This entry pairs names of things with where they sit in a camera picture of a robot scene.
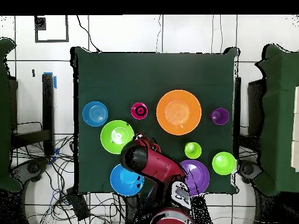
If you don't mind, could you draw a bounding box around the black power strip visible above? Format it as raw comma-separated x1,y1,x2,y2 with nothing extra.
65,186,91,221

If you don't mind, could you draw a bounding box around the deep blue bowl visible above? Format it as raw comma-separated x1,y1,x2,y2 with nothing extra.
109,163,145,197

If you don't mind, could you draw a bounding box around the white box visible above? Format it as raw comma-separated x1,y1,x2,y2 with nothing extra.
290,85,299,173

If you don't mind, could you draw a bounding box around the pink cup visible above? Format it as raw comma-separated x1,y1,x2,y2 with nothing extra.
130,101,149,120

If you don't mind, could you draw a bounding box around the large green bowl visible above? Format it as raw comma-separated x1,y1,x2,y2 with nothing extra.
100,120,135,155

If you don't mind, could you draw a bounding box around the tangle of cables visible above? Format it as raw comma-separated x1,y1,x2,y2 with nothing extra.
13,135,127,224

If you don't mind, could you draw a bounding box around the green cloth side table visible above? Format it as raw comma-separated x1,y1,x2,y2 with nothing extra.
0,38,23,193
255,43,299,197

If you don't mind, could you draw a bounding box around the black cable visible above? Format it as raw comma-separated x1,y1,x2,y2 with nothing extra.
76,15,102,53

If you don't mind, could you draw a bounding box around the green cup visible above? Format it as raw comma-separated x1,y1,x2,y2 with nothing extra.
184,141,203,160

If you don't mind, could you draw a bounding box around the large orange bowl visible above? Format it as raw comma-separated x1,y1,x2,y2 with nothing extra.
156,89,202,136

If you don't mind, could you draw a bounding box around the black stand beam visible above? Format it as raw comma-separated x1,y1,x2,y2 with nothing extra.
234,76,242,159

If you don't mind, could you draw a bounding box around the purple cup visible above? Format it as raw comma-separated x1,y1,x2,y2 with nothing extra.
209,107,230,126

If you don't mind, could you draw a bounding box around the purple bowl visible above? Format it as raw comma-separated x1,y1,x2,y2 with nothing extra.
179,159,210,196

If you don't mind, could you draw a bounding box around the black chair base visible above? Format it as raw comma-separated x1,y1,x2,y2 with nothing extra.
237,159,263,185
10,157,50,185

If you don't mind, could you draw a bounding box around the dark green tablecloth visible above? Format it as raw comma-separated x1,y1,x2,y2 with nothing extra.
70,45,240,196

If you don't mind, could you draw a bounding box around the small ribbed green bowl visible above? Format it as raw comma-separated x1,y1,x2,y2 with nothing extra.
211,151,237,176

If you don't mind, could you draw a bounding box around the shallow blue bowl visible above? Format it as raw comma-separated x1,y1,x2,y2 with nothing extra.
82,100,109,127

